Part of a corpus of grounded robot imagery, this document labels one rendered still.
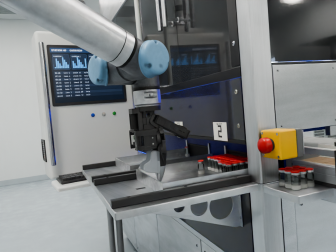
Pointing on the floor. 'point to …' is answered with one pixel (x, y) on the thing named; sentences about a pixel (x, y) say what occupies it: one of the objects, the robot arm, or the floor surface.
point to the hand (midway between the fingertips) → (161, 177)
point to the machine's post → (259, 121)
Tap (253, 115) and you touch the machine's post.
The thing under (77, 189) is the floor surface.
